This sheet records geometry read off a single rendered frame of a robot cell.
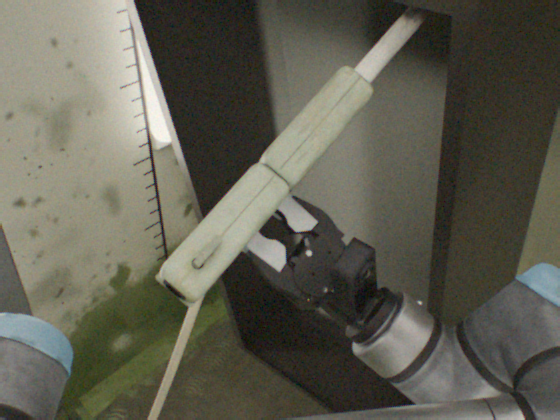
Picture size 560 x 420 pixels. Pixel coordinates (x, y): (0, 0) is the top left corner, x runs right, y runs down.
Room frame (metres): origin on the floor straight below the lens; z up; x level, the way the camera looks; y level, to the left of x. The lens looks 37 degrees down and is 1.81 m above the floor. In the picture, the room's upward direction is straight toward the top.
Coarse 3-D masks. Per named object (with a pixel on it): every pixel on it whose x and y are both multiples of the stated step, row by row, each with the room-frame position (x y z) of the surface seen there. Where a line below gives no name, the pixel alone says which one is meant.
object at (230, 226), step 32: (384, 64) 0.65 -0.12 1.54; (320, 96) 0.59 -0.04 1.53; (352, 96) 0.59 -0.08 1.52; (288, 128) 0.55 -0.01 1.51; (320, 128) 0.56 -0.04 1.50; (288, 160) 0.52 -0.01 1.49; (256, 192) 0.49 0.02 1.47; (288, 192) 0.50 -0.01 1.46; (224, 224) 0.46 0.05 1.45; (256, 224) 0.46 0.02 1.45; (192, 256) 0.43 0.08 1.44; (224, 256) 0.43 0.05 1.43; (192, 288) 0.40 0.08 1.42
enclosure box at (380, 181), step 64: (128, 0) 0.98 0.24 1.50; (192, 0) 1.10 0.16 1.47; (256, 0) 1.23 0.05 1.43; (320, 0) 1.19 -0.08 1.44; (384, 0) 1.09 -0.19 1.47; (448, 0) 0.60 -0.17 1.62; (512, 0) 0.64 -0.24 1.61; (192, 64) 1.09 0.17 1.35; (256, 64) 1.23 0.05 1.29; (320, 64) 1.22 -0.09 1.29; (448, 64) 0.61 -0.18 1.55; (512, 64) 0.68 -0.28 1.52; (192, 128) 1.08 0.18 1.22; (256, 128) 1.22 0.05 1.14; (384, 128) 1.14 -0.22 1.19; (448, 128) 0.62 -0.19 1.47; (512, 128) 0.73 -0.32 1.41; (192, 192) 1.05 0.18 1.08; (320, 192) 1.31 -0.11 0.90; (384, 192) 1.17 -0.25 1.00; (448, 192) 0.63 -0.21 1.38; (512, 192) 0.80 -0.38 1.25; (384, 256) 1.21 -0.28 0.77; (448, 256) 0.64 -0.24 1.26; (512, 256) 0.90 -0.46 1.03; (256, 320) 1.21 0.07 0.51; (320, 320) 1.22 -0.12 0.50; (448, 320) 0.69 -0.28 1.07; (320, 384) 1.02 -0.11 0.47; (384, 384) 1.01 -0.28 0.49
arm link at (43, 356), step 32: (0, 320) 0.46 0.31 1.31; (32, 320) 0.47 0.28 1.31; (0, 352) 0.42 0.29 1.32; (32, 352) 0.43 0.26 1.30; (64, 352) 0.46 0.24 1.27; (0, 384) 0.38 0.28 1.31; (32, 384) 0.39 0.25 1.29; (64, 384) 0.43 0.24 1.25; (0, 416) 0.35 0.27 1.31; (32, 416) 0.36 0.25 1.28
